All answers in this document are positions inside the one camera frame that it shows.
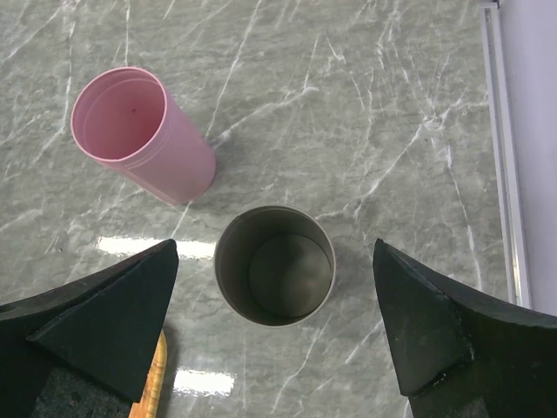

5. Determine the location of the woven bamboo tray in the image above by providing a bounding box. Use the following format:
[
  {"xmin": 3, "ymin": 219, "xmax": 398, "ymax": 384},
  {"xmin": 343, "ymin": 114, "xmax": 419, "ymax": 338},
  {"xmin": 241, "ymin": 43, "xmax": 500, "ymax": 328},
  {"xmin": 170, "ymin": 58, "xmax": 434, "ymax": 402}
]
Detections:
[{"xmin": 128, "ymin": 332, "xmax": 167, "ymax": 418}]

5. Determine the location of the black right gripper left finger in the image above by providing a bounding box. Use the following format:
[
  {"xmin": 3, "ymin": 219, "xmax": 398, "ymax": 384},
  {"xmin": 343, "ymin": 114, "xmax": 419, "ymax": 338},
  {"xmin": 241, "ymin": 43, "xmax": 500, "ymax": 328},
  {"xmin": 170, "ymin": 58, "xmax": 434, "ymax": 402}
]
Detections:
[{"xmin": 1, "ymin": 239, "xmax": 178, "ymax": 417}]

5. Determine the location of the pink cylindrical container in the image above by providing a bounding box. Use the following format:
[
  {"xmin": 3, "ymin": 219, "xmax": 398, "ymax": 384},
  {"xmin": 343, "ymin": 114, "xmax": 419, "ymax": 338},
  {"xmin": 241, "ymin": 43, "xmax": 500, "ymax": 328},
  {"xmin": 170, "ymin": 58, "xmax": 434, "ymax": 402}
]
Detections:
[{"xmin": 70, "ymin": 67, "xmax": 217, "ymax": 205}]

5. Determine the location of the grey cylindrical container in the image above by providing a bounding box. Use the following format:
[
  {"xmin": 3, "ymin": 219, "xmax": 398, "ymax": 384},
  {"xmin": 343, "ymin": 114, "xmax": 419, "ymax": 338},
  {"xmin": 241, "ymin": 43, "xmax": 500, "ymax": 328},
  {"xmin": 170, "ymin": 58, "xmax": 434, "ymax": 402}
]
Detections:
[{"xmin": 213, "ymin": 205, "xmax": 336, "ymax": 328}]

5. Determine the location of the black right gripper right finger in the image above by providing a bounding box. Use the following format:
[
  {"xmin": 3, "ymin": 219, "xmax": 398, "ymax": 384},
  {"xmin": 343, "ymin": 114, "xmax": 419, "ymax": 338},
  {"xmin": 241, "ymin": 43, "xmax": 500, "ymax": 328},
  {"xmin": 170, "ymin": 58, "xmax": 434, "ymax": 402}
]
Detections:
[{"xmin": 372, "ymin": 239, "xmax": 556, "ymax": 417}]

